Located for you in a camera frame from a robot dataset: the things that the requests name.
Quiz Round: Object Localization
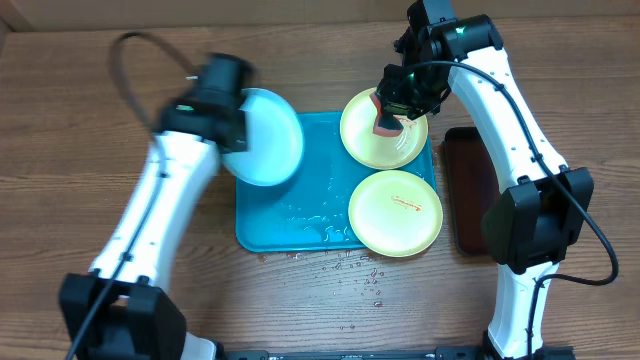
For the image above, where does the red and green sponge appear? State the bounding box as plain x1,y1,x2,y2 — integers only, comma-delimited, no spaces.
370,92,404,137

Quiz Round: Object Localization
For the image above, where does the light blue plate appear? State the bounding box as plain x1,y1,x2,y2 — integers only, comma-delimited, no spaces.
222,88,305,187

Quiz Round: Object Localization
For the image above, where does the yellow plate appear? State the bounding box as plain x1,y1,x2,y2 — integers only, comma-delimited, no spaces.
348,170,444,258
340,88,429,170

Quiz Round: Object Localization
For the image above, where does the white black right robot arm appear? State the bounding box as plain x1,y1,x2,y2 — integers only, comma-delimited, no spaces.
373,1,593,359

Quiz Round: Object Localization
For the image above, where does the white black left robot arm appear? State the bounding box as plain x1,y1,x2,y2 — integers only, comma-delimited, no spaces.
59,54,253,359

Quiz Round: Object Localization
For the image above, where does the black tray with water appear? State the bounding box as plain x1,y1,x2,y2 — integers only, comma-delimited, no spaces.
443,127,499,256

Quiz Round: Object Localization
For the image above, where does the teal plastic tray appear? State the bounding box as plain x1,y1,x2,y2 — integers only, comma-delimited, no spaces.
234,110,438,253

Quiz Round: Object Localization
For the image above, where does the brown cardboard backdrop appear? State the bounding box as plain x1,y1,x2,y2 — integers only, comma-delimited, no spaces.
1,0,639,32

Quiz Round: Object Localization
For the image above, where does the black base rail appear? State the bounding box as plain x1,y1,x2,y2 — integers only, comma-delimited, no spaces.
214,345,576,360

